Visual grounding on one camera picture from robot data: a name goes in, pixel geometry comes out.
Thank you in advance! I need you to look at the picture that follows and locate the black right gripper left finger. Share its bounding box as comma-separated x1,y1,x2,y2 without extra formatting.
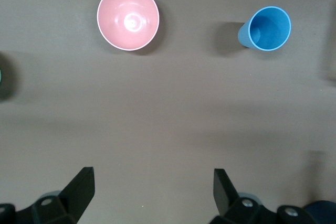
0,166,96,224

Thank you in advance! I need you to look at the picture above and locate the brown table cloth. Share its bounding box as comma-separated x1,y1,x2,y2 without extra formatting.
0,0,336,224

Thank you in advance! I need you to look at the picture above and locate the black pot with blue handle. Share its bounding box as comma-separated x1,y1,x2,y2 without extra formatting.
304,199,336,224

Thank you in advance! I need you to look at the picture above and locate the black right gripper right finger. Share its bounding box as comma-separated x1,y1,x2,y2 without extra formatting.
209,168,319,224

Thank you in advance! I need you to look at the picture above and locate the blue ribbed cup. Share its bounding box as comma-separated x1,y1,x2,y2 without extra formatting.
237,5,292,51

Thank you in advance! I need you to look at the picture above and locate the pink bowl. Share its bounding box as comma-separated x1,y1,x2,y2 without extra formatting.
96,0,160,51

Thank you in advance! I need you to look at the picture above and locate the green bowl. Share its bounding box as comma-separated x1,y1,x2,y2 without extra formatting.
0,56,12,99

